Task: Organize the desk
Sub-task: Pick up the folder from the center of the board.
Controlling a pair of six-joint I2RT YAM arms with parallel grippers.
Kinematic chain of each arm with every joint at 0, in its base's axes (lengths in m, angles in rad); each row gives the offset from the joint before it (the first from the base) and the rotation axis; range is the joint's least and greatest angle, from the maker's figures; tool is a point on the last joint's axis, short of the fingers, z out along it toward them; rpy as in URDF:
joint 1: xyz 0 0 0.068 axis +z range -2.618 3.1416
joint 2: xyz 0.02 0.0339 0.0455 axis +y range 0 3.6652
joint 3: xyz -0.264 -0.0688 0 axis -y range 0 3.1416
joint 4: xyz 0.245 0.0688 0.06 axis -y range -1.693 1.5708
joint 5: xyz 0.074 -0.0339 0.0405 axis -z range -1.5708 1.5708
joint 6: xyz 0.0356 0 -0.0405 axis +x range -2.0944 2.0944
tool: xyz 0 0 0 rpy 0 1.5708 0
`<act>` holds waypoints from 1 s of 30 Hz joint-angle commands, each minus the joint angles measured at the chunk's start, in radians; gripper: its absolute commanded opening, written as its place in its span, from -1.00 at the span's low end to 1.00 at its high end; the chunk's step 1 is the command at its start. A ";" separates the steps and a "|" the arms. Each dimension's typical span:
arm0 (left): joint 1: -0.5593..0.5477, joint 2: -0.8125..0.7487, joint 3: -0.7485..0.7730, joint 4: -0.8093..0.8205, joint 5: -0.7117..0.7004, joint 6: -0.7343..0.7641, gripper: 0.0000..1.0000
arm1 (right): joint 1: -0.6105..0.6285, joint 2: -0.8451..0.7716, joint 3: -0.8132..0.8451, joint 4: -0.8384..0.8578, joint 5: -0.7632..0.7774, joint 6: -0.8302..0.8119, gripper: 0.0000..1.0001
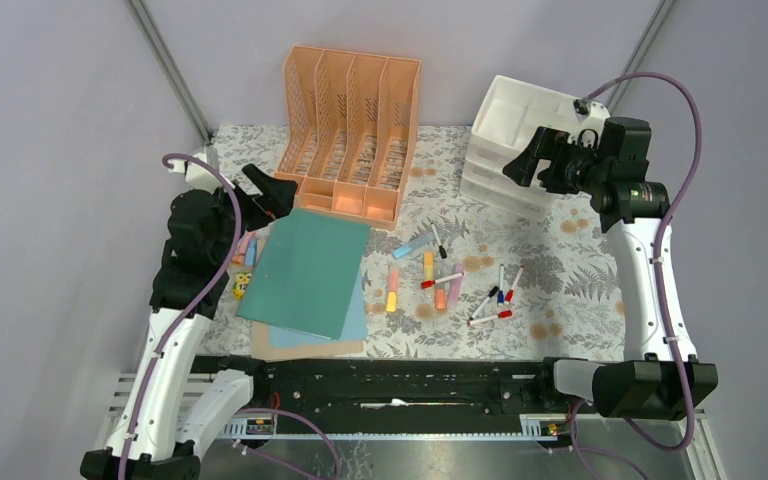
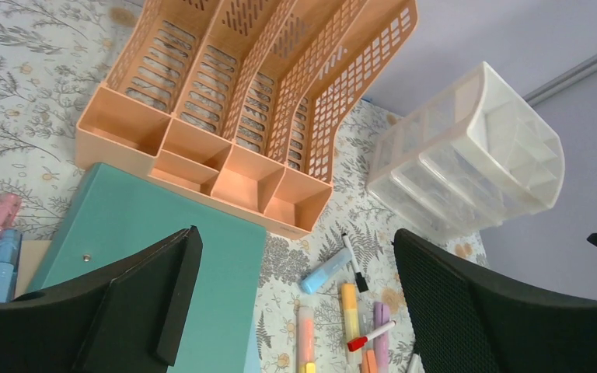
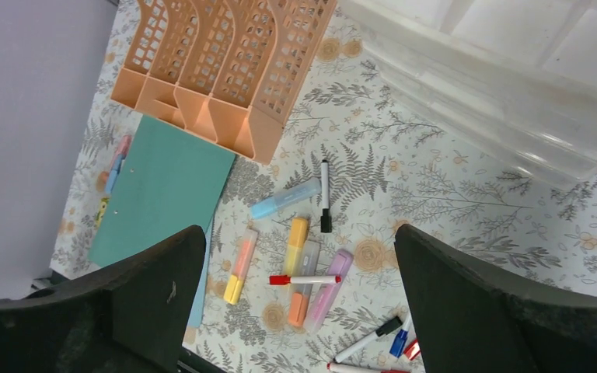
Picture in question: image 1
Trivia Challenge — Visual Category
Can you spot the red cap marker on highlighters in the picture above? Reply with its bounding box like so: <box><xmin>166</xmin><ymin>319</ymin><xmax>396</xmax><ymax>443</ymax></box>
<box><xmin>420</xmin><ymin>272</ymin><xmax>464</xmax><ymax>289</ymax></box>

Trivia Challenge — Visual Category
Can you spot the yellow owl eraser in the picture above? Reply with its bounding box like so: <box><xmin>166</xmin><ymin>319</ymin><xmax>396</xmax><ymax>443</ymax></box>
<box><xmin>232</xmin><ymin>272</ymin><xmax>252</xmax><ymax>300</ymax></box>

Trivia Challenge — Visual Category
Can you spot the floral table cloth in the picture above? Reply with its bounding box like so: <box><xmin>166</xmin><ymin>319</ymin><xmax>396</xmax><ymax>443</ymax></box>
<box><xmin>200</xmin><ymin>126</ymin><xmax>625</xmax><ymax>362</ymax></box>

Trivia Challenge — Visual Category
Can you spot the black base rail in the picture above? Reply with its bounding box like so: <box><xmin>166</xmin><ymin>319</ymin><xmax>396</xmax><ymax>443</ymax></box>
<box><xmin>190</xmin><ymin>355</ymin><xmax>575</xmax><ymax>439</ymax></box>

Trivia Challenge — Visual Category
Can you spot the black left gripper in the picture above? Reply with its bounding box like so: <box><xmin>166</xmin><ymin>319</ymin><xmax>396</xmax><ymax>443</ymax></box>
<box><xmin>206</xmin><ymin>163</ymin><xmax>298</xmax><ymax>263</ymax></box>

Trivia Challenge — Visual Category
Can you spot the blue cap marker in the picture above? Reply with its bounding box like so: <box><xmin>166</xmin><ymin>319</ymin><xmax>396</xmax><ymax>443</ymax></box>
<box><xmin>496</xmin><ymin>264</ymin><xmax>506</xmax><ymax>306</ymax></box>

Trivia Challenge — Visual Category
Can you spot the green folder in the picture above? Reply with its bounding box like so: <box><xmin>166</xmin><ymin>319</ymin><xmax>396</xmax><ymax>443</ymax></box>
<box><xmin>236</xmin><ymin>210</ymin><xmax>370</xmax><ymax>340</ymax></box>

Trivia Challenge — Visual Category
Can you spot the orange plastic file organizer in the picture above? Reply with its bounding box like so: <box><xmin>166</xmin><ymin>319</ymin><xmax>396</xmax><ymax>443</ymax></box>
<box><xmin>275</xmin><ymin>45</ymin><xmax>422</xmax><ymax>230</ymax></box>

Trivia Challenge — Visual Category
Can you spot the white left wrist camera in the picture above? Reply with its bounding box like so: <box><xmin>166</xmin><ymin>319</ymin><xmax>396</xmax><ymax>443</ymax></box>
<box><xmin>169</xmin><ymin>146</ymin><xmax>224</xmax><ymax>193</ymax></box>

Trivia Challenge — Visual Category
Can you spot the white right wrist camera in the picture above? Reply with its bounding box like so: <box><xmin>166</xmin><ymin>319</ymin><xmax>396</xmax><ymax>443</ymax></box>
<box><xmin>572</xmin><ymin>98</ymin><xmax>611</xmax><ymax>140</ymax></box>

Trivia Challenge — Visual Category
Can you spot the black cap whiteboard marker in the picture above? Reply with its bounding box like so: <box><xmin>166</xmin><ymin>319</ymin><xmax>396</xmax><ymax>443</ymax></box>
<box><xmin>430</xmin><ymin>223</ymin><xmax>448</xmax><ymax>259</ymax></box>

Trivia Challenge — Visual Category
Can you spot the red cap marker lowest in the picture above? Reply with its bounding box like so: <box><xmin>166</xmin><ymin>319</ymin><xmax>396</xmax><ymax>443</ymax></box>
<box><xmin>467</xmin><ymin>310</ymin><xmax>513</xmax><ymax>326</ymax></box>

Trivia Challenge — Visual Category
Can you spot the light blue folder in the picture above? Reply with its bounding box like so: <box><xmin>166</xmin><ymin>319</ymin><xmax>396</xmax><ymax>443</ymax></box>
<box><xmin>269</xmin><ymin>274</ymin><xmax>368</xmax><ymax>349</ymax></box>

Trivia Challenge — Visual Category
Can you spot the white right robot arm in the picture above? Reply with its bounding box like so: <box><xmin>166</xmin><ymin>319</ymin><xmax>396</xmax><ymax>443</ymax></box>
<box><xmin>503</xmin><ymin>117</ymin><xmax>719</xmax><ymax>421</ymax></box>

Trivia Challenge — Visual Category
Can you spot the black cap marker right group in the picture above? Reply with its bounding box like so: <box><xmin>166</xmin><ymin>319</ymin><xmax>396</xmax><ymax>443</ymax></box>
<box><xmin>469</xmin><ymin>286</ymin><xmax>499</xmax><ymax>321</ymax></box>

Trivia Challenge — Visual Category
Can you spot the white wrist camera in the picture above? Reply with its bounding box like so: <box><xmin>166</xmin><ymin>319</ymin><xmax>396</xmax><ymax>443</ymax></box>
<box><xmin>169</xmin><ymin>146</ymin><xmax>224</xmax><ymax>193</ymax></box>
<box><xmin>572</xmin><ymin>98</ymin><xmax>611</xmax><ymax>140</ymax></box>

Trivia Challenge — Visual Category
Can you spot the tan kraft folder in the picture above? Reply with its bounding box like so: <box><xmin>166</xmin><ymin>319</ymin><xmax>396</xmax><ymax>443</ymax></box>
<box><xmin>251</xmin><ymin>321</ymin><xmax>364</xmax><ymax>360</ymax></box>

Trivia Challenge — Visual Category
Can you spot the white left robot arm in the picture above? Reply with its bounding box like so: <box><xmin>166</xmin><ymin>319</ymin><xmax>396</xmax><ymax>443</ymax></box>
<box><xmin>80</xmin><ymin>165</ymin><xmax>297</xmax><ymax>479</ymax></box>

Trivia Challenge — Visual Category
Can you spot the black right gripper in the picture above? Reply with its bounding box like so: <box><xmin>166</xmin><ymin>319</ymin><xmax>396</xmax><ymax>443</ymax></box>
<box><xmin>502</xmin><ymin>126</ymin><xmax>610</xmax><ymax>196</ymax></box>

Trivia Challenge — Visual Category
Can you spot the white plastic drawer unit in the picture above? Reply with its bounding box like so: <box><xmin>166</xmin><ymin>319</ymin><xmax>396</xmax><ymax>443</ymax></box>
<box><xmin>459</xmin><ymin>75</ymin><xmax>609</xmax><ymax>221</ymax></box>

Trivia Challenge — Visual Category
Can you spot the red cap marker upper right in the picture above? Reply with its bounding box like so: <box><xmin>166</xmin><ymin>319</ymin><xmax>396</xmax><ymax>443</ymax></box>
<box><xmin>504</xmin><ymin>265</ymin><xmax>524</xmax><ymax>305</ymax></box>

